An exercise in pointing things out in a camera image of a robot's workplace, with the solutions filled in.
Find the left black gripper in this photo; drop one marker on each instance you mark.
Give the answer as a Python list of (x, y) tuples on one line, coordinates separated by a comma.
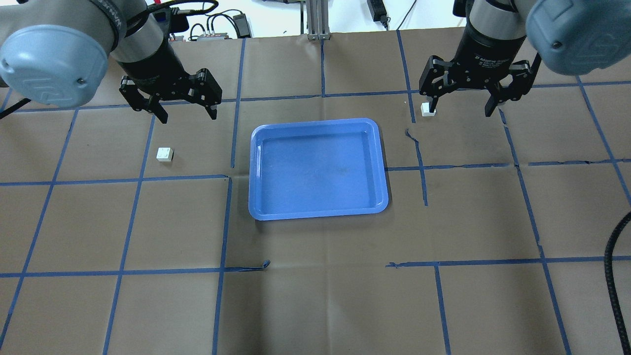
[(154, 66)]

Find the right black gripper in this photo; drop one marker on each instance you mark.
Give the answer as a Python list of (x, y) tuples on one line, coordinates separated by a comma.
[(488, 49)]

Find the white block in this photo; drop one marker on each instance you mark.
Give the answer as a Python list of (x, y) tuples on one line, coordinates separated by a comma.
[(428, 109), (164, 154)]

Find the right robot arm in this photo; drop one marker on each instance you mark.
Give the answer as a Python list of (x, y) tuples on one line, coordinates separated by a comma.
[(570, 37)]

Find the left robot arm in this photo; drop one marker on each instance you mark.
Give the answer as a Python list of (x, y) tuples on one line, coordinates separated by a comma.
[(56, 52)]

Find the blue plastic tray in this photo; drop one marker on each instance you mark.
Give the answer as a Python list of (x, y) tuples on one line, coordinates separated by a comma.
[(315, 169)]

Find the black power adapter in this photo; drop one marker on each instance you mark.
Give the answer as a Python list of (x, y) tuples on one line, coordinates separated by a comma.
[(378, 12)]

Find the brown paper table cover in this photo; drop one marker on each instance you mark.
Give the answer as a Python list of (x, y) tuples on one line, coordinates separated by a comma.
[(491, 242)]

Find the aluminium frame post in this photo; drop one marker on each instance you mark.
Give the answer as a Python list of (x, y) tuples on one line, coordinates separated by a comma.
[(317, 12)]

